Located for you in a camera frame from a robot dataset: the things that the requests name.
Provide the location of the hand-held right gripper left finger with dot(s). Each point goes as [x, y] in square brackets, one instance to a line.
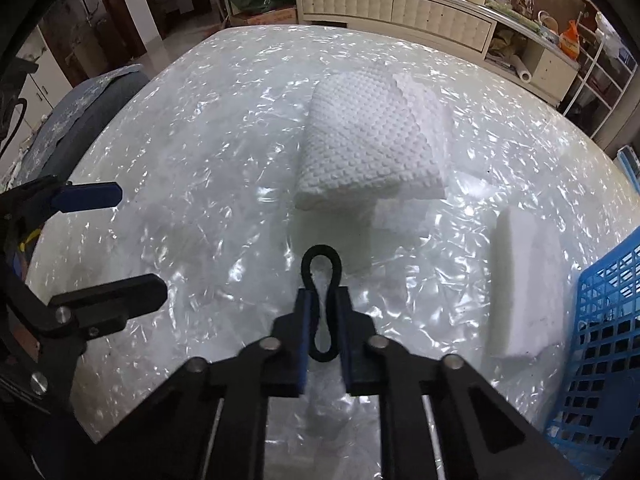
[302, 350]

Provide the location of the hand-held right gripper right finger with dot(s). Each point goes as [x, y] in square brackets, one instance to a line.
[350, 370]

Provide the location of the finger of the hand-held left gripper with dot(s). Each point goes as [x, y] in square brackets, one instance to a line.
[110, 297]
[90, 196]

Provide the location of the white sponge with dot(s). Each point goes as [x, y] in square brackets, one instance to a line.
[527, 280]

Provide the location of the white textured towel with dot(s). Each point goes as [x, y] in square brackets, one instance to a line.
[365, 140]

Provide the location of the blue plastic basket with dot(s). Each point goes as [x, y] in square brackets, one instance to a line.
[605, 340]

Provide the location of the chair with blue-grey cover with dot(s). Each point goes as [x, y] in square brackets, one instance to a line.
[85, 125]

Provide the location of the white side cabinet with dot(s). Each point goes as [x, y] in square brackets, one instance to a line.
[40, 80]

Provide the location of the dark wooden door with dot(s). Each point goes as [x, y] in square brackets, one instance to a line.
[85, 25]

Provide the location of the cardboard box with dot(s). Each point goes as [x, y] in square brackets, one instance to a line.
[265, 15]

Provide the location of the white paper roll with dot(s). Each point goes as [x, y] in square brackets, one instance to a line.
[521, 67]

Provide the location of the white and blue bucket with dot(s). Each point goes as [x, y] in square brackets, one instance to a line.
[631, 162]

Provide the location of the cream television cabinet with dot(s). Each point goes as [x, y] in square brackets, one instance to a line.
[440, 20]

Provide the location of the orange snack bag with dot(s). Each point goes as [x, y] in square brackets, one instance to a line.
[570, 39]

